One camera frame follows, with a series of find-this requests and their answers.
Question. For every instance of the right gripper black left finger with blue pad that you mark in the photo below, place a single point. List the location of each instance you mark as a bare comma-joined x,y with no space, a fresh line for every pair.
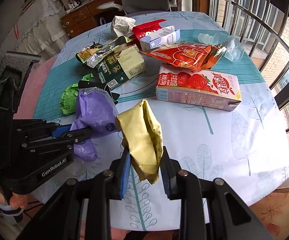
60,217

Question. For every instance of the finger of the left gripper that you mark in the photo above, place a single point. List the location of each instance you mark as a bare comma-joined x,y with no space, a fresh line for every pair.
76,136
58,130

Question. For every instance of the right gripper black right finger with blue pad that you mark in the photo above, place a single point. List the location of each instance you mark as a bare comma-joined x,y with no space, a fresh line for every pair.
209,209

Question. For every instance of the purple plastic bag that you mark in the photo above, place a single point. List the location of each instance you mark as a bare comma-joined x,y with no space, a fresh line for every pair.
95,109

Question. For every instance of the green wrapper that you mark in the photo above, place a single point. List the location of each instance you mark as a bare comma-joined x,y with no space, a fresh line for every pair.
68,99

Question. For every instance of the gold foil wrapper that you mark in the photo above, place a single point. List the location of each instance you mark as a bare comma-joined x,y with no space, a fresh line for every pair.
143,136

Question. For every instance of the silver foil snack wrapper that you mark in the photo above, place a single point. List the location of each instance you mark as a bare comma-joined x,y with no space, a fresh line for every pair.
92,55

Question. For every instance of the dark green beige carton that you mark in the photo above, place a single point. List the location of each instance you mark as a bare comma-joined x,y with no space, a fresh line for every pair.
114,70

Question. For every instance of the strawberry milk carton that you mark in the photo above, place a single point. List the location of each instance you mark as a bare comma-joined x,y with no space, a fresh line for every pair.
205,88

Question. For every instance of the white tissue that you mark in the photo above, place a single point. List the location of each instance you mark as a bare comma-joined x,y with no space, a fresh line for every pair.
122,26

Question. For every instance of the white lavender medicine box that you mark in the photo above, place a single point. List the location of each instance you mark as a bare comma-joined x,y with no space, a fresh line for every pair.
161,37

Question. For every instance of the red orange snack bag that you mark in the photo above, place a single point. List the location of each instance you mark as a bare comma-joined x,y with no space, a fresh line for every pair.
194,56

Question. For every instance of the clear plastic bottle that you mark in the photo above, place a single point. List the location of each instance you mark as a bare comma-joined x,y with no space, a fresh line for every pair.
233,49

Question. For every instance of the person's left hand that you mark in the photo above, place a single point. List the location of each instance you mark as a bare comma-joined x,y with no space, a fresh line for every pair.
15,201

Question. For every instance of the floral pink curtain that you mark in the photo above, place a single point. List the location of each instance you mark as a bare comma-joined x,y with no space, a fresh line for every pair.
273,212

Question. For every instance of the pink bed sheet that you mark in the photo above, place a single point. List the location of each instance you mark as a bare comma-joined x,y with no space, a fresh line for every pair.
32,90

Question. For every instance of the white lace covered furniture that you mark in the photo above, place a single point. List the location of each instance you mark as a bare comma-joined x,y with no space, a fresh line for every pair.
38,30

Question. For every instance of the tree pattern tablecloth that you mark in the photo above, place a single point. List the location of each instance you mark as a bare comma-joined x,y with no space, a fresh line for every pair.
247,147

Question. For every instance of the wooden drawer cabinet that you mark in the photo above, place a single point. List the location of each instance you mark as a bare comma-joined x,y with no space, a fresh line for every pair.
88,16

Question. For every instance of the red cardboard box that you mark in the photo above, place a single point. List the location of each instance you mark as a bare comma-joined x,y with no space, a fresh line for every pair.
142,30

